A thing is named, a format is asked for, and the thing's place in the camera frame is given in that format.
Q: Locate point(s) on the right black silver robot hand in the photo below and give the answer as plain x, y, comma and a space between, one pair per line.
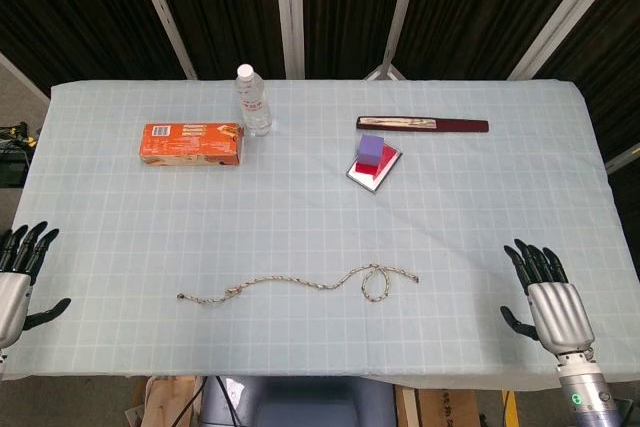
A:
560, 312

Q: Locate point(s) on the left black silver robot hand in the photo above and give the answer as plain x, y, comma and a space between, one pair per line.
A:
12, 292

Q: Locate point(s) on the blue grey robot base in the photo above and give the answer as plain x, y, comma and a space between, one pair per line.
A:
300, 402

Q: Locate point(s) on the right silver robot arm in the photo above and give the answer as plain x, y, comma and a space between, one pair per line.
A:
585, 397

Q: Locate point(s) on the black yellow equipment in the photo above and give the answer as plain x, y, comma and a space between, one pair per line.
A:
12, 162

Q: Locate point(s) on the brown cardboard box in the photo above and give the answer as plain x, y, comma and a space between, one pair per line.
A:
445, 409

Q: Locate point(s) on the light wooden board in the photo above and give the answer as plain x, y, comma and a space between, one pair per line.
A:
165, 397

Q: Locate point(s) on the dark red folded fan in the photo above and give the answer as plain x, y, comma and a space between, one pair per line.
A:
450, 126

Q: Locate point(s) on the red ink pad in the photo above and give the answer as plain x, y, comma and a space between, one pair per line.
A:
389, 159

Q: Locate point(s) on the orange cardboard snack box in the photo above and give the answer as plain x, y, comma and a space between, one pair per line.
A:
190, 144

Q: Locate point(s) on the purple foam cube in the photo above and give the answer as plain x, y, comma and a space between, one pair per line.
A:
371, 149

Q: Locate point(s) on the light blue checked tablecloth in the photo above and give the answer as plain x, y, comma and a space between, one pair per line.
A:
300, 207

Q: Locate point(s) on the clear plastic water bottle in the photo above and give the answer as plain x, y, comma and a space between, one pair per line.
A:
254, 107

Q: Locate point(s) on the grey metal frame beam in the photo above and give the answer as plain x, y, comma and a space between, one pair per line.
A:
625, 157

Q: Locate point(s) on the white metal frame post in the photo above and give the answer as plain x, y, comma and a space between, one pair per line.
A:
400, 12
160, 7
560, 12
292, 12

